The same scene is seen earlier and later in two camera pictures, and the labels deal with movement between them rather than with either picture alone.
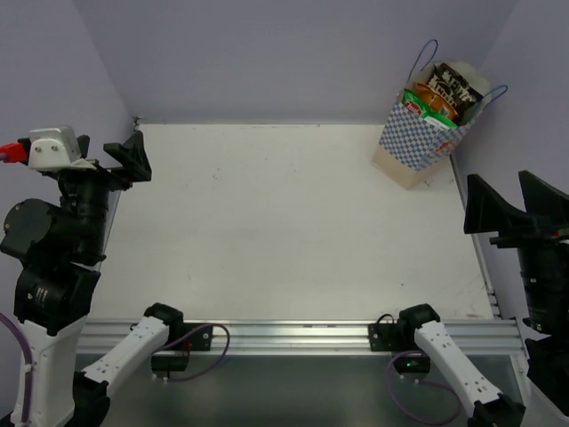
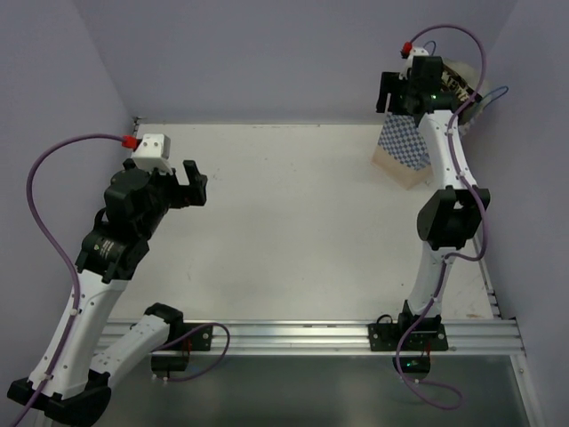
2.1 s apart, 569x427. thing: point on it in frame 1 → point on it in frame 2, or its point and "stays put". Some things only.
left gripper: x=108 y=169 → x=179 y=191
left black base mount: x=183 y=339 stays put
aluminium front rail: x=317 y=337 stays put
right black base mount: x=399 y=338 stays put
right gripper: x=490 y=213 → x=389 y=82
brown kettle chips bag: x=453 y=88 stays put
